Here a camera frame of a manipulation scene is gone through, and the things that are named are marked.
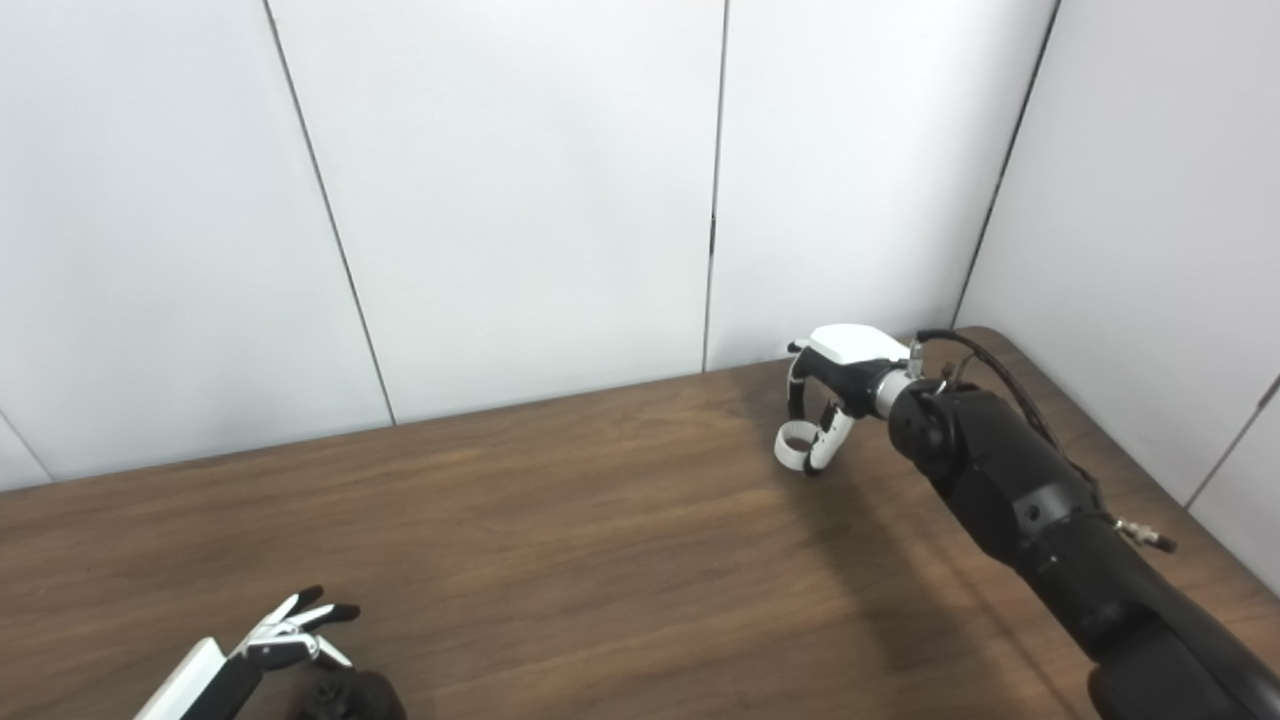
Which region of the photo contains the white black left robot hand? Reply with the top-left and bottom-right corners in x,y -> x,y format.
133,586 -> 361,720

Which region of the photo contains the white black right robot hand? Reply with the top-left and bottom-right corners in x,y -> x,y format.
787,324 -> 916,476

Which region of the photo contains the round black plastic part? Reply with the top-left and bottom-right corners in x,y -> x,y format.
300,670 -> 408,720

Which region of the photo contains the white toothed plastic ring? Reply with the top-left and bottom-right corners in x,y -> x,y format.
774,421 -> 823,471

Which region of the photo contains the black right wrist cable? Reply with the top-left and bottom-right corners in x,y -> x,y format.
915,329 -> 1177,554

